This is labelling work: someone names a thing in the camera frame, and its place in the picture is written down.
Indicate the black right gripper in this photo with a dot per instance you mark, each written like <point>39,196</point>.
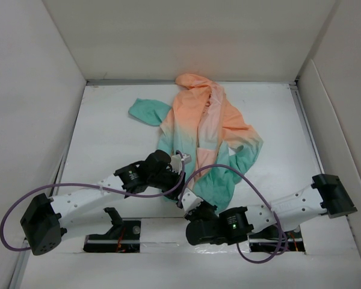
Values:
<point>192,214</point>

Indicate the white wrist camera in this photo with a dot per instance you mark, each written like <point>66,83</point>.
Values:
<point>188,201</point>
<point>179,162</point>

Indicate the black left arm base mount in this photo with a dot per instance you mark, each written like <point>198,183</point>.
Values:
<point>122,237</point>

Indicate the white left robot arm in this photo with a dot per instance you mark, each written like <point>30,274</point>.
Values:
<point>49,221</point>

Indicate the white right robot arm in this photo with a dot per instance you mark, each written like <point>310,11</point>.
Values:
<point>326,195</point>

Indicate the orange and teal gradient jacket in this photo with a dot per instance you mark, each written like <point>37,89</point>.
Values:
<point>202,123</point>

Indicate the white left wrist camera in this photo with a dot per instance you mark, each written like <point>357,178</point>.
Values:
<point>179,162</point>

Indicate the clear plastic taped strip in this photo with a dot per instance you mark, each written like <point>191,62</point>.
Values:
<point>167,235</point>

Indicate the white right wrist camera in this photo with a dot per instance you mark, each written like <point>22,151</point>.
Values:
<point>188,201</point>

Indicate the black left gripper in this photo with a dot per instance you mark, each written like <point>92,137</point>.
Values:
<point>174,193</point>

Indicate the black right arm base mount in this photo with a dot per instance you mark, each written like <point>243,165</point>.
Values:
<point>267,240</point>

